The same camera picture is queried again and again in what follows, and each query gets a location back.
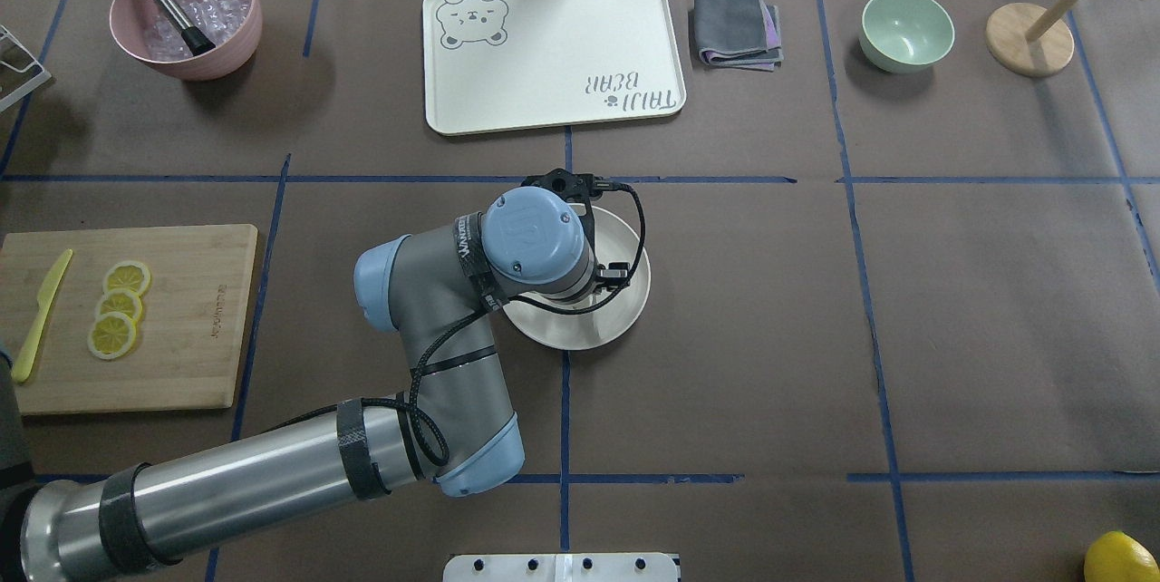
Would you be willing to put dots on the lemon slice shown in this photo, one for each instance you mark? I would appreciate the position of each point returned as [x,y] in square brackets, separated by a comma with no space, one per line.
[131,275]
[112,335]
[123,301]

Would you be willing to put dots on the lemon slice middle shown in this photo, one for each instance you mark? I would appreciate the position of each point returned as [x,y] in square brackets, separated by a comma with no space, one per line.
[123,301]

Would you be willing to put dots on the lemon slice top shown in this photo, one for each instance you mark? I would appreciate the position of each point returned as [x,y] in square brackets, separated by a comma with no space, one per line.
[131,275]

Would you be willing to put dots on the mint green bowl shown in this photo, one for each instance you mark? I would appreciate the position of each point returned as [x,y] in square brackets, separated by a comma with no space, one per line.
[905,36]

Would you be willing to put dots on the lemon slice bottom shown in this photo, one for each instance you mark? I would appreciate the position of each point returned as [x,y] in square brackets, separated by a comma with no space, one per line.
[112,335]

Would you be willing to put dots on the yellow plastic knife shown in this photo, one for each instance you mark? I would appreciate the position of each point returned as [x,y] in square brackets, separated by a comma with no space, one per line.
[23,365]

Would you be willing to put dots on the cream bear tray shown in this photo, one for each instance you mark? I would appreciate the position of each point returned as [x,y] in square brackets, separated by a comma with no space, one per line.
[511,65]

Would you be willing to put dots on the pink bowl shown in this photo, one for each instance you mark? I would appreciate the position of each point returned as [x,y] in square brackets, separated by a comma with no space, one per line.
[130,18]

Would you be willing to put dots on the yellow lemon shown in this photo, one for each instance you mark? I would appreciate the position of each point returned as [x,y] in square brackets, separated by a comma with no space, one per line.
[1115,556]

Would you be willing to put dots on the wooden mug tree stand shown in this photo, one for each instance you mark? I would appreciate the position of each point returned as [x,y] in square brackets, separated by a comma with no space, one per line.
[1031,40]

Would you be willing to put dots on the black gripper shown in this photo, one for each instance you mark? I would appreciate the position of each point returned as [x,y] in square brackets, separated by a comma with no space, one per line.
[602,276]

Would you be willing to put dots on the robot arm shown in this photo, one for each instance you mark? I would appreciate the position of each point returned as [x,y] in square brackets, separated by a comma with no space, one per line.
[455,425]

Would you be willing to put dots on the white wire cup rack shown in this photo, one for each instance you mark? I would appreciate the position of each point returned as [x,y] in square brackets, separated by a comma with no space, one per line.
[21,72]

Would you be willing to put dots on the bamboo cutting board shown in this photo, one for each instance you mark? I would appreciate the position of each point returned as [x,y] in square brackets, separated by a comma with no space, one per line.
[194,317]

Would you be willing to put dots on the cream round plate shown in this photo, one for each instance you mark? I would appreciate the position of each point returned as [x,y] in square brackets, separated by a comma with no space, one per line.
[615,240]

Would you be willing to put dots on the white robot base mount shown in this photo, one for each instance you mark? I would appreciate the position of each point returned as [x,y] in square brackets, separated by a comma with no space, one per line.
[600,566]

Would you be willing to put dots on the clear ice cubes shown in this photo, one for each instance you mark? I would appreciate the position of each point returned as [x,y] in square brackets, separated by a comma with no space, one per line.
[219,20]

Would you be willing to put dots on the grey purple folded cloth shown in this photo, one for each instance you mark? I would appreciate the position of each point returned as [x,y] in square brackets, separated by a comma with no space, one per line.
[738,33]

